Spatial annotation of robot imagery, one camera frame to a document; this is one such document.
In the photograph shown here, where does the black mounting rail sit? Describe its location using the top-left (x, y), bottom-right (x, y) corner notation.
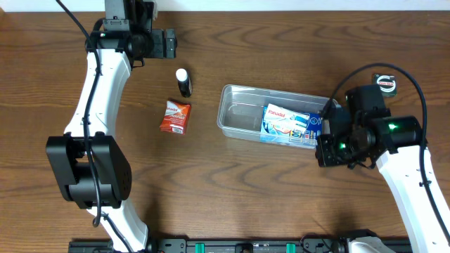
top-left (67, 238), bottom-right (413, 253)

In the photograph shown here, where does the blue Cool Fever box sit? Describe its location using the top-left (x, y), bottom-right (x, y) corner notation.
top-left (259, 112), bottom-right (322, 148)

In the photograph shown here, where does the black bottle white cap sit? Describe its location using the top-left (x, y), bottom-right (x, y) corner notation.
top-left (176, 68), bottom-right (193, 98)

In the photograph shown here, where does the green round tin box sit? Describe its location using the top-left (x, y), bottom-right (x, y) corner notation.
top-left (372, 73), bottom-right (397, 98)

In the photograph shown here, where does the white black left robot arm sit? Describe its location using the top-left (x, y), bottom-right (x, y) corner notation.
top-left (46, 0), bottom-right (176, 252)

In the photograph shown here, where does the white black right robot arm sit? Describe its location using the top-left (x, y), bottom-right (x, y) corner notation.
top-left (316, 85), bottom-right (449, 252)

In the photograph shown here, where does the white blue Panadol box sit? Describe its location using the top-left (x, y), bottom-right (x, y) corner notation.
top-left (262, 104), bottom-right (309, 138)

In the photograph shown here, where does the clear plastic container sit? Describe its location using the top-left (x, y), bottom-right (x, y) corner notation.
top-left (217, 84), bottom-right (329, 142)

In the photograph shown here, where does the red Panadol box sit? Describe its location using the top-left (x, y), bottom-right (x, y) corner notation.
top-left (160, 100), bottom-right (191, 134)

